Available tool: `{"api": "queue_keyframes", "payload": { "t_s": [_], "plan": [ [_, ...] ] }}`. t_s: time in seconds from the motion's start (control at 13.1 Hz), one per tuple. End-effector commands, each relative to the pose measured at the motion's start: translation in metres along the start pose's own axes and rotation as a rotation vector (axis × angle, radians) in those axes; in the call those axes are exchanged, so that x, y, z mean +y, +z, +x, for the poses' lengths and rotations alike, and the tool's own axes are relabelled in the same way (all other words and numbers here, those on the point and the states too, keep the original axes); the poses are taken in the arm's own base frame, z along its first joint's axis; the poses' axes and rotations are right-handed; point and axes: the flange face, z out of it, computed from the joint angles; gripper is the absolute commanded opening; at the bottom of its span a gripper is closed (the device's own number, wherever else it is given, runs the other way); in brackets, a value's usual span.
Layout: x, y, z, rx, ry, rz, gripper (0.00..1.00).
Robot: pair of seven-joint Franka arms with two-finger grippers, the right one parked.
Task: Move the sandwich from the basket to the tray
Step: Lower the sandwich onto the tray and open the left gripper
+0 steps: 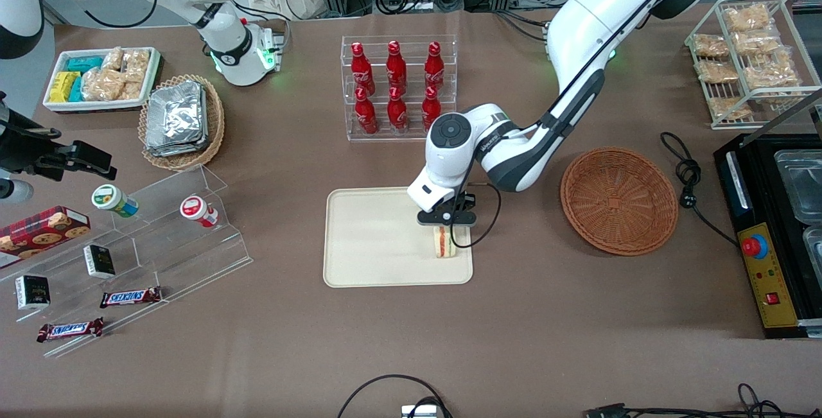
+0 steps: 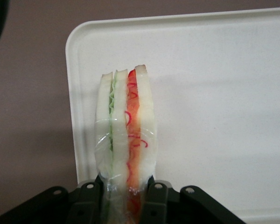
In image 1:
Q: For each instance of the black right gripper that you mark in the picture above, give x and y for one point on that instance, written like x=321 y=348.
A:
x=24 y=151

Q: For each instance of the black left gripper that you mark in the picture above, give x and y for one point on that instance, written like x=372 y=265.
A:
x=468 y=203

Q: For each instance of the triangle sandwich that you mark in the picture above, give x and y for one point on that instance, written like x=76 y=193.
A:
x=445 y=243

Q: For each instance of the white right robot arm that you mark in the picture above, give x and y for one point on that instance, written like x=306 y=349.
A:
x=226 y=45

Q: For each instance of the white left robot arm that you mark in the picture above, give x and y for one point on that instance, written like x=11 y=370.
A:
x=578 y=26

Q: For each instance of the cream plastic serving tray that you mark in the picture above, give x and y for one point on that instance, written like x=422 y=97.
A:
x=372 y=238

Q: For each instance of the light tan wicker basket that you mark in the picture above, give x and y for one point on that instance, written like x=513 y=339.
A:
x=215 y=129

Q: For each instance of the brown round wicker basket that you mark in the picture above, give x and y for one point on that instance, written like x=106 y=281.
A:
x=618 y=201

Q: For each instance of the green lid yogurt cup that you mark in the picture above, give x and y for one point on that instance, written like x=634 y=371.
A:
x=110 y=198

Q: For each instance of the white rectangular snack bin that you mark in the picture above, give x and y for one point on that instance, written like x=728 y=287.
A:
x=96 y=105

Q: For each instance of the teal snack packet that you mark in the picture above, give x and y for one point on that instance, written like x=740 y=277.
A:
x=76 y=89
x=83 y=63

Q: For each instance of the yellow snack packet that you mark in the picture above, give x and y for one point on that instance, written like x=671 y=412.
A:
x=63 y=87

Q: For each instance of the clear bag of rice crackers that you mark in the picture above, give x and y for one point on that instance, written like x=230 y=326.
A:
x=103 y=85
x=136 y=65
x=113 y=58

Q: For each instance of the red tartan cookie box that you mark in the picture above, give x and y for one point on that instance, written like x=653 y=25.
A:
x=42 y=235

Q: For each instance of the small black white box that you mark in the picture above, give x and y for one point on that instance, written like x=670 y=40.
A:
x=32 y=292
x=99 y=261

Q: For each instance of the clear acrylic bottle rack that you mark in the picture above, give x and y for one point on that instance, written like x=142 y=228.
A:
x=398 y=137

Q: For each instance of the silver foil container stack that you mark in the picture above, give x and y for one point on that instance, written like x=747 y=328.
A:
x=176 y=119

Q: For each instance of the red cola bottle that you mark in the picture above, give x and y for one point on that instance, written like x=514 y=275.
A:
x=362 y=71
x=396 y=68
x=431 y=110
x=367 y=116
x=435 y=68
x=397 y=114

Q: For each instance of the red lid yogurt cup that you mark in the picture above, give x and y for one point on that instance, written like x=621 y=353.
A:
x=196 y=208

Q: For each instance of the clear acrylic stepped display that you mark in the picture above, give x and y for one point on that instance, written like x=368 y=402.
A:
x=167 y=257

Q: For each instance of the snickers chocolate bar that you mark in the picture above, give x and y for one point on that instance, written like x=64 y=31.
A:
x=130 y=297
x=69 y=329

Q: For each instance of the small grey device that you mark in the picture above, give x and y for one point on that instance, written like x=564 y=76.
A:
x=420 y=411

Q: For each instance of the clear bag of fried snacks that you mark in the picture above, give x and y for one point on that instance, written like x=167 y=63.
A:
x=729 y=108
x=747 y=17
x=756 y=42
x=711 y=45
x=717 y=72
x=770 y=72

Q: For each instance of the black appliance with yellow panel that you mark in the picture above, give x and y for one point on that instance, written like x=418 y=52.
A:
x=770 y=289

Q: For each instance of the clear plastic food container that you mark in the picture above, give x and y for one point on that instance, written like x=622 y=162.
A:
x=801 y=183
x=814 y=248

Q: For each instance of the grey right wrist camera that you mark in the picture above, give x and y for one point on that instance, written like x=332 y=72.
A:
x=14 y=191

